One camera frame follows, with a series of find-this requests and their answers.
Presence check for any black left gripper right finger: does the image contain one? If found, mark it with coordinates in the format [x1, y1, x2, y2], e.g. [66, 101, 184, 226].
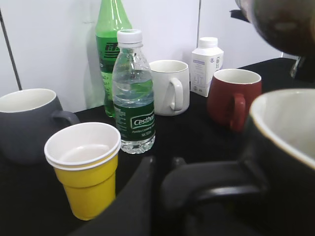
[171, 157, 186, 170]

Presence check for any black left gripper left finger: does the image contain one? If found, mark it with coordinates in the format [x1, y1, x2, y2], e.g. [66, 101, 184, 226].
[71, 156, 172, 236]

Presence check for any yellow paper cup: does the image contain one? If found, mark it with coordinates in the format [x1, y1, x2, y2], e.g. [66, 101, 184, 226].
[44, 122, 121, 221]

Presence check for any green sprite bottle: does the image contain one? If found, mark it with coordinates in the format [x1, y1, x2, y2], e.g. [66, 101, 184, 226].
[95, 0, 132, 117]

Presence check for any red mug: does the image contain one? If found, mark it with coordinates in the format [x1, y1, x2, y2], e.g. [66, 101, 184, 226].
[207, 69, 262, 132]

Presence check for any white mug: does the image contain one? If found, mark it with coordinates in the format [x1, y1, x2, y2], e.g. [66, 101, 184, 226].
[150, 59, 189, 116]

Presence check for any clear water bottle green label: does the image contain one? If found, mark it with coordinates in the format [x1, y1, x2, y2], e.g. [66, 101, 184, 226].
[112, 29, 155, 154]

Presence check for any black mug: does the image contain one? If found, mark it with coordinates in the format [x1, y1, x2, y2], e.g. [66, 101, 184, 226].
[160, 88, 315, 236]

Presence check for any white milk carton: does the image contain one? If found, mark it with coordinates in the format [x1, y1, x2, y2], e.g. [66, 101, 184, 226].
[189, 37, 224, 97]

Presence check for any grey mug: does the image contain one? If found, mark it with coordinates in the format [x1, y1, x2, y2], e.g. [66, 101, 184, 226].
[0, 88, 80, 165]

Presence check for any Nescafe coffee bottle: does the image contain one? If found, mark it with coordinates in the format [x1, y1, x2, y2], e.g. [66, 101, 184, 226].
[236, 0, 315, 57]

